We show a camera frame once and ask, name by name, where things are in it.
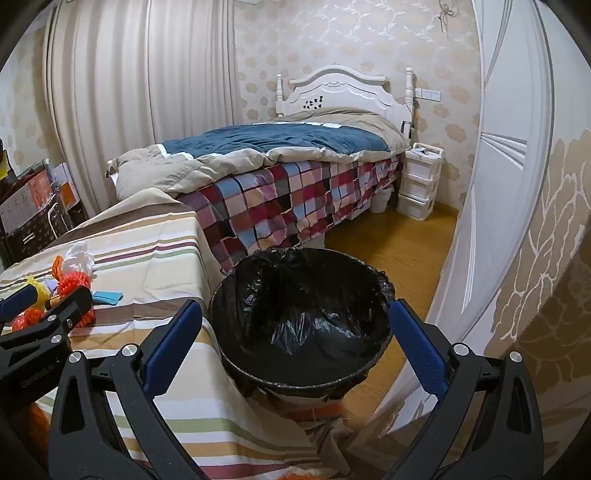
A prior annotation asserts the blue and beige duvet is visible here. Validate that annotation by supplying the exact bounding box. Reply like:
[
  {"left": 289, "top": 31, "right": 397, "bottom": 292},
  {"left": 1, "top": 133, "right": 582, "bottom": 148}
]
[{"left": 106, "top": 107, "right": 411, "bottom": 195}]

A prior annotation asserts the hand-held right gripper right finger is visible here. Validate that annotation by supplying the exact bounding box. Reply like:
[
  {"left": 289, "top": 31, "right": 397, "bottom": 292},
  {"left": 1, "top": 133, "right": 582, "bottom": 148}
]
[{"left": 383, "top": 299, "right": 548, "bottom": 480}]

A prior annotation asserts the yellow foam net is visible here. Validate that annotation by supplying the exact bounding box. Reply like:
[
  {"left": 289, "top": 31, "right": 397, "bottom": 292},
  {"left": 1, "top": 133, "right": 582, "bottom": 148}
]
[{"left": 25, "top": 274, "right": 51, "bottom": 306}]

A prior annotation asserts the white and orange box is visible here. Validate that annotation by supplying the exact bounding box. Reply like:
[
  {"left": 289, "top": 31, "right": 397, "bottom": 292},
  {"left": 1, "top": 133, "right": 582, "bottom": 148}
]
[{"left": 51, "top": 162, "right": 80, "bottom": 208}]

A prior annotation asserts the plaid bedsheet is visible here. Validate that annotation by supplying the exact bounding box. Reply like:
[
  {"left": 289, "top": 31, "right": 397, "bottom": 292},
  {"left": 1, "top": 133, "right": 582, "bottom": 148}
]
[{"left": 178, "top": 154, "right": 400, "bottom": 274}]

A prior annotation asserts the brown cardboard box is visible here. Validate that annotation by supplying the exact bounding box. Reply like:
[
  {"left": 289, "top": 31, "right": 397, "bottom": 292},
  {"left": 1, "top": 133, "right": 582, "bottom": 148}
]
[{"left": 0, "top": 171, "right": 55, "bottom": 236}]

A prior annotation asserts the striped tablecloth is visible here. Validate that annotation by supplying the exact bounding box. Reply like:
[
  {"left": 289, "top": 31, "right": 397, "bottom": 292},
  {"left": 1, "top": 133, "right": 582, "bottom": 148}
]
[{"left": 0, "top": 187, "right": 342, "bottom": 480}]

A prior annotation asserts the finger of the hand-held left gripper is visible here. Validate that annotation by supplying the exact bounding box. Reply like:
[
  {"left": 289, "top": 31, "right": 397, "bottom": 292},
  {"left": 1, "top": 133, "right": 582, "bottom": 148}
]
[
  {"left": 18, "top": 287, "right": 93, "bottom": 356},
  {"left": 0, "top": 285, "right": 40, "bottom": 322}
]

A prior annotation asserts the trash bin with black liner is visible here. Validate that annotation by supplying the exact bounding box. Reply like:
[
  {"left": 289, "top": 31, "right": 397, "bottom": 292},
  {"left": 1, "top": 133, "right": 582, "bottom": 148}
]
[{"left": 209, "top": 247, "right": 397, "bottom": 401}]

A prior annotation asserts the white plastic bag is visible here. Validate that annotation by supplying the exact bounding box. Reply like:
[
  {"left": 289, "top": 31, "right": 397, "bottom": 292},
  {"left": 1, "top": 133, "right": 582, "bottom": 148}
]
[{"left": 62, "top": 242, "right": 94, "bottom": 278}]

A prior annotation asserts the white drawer unit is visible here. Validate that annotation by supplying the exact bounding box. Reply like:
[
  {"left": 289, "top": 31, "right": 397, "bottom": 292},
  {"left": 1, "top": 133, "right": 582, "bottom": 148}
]
[{"left": 396, "top": 143, "right": 444, "bottom": 223}]

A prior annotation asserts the small white bin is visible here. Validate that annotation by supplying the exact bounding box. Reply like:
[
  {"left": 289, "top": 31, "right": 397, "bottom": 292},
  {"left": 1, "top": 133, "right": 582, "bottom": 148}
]
[{"left": 369, "top": 187, "right": 393, "bottom": 214}]

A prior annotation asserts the orange foam net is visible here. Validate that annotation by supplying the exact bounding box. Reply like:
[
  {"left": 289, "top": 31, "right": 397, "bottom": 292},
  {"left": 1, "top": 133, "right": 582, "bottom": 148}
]
[
  {"left": 55, "top": 270, "right": 96, "bottom": 329},
  {"left": 11, "top": 308, "right": 45, "bottom": 332}
]

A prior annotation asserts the hanging wall cord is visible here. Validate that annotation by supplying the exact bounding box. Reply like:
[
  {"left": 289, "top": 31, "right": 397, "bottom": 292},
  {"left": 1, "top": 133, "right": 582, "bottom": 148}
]
[{"left": 438, "top": 4, "right": 459, "bottom": 34}]

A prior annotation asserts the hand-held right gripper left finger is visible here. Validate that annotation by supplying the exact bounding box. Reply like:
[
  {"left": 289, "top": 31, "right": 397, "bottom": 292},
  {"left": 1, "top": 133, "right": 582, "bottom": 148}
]
[{"left": 48, "top": 299, "right": 208, "bottom": 480}]

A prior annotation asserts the cream curtain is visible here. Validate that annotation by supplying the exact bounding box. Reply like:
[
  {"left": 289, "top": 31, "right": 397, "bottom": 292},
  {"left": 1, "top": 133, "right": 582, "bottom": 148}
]
[{"left": 44, "top": 0, "right": 245, "bottom": 195}]

